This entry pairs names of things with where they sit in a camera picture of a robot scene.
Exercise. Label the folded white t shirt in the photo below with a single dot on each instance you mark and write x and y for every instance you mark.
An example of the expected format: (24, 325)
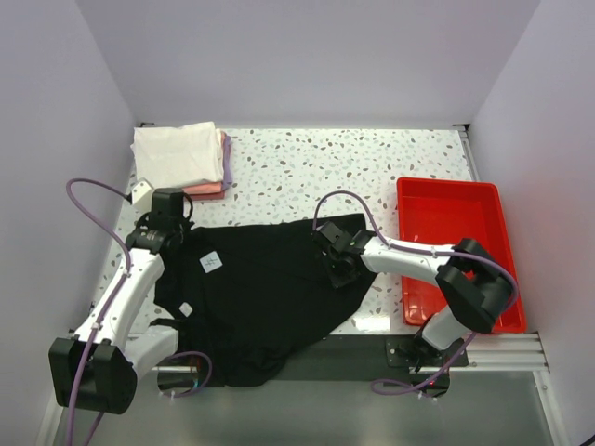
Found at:
(170, 157)

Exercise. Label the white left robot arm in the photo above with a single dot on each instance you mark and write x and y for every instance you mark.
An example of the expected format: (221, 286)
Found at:
(96, 367)

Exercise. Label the folded pink t shirt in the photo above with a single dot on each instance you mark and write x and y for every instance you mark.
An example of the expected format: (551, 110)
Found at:
(211, 190)

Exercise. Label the black t shirt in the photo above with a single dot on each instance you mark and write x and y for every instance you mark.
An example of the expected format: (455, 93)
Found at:
(250, 297)

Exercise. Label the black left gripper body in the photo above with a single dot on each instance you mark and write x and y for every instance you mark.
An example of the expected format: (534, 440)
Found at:
(185, 225)

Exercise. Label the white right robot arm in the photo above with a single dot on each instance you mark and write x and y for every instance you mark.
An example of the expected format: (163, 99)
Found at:
(475, 288)

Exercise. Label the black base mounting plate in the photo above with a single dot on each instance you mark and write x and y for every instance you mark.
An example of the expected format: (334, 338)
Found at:
(367, 357)

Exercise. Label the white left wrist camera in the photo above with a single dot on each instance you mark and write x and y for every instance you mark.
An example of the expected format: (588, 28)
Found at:
(141, 195)

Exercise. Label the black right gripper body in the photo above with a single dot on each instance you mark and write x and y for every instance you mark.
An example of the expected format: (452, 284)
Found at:
(337, 274)

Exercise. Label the folded purple t shirt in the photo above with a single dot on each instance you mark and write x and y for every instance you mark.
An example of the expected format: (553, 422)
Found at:
(227, 178)

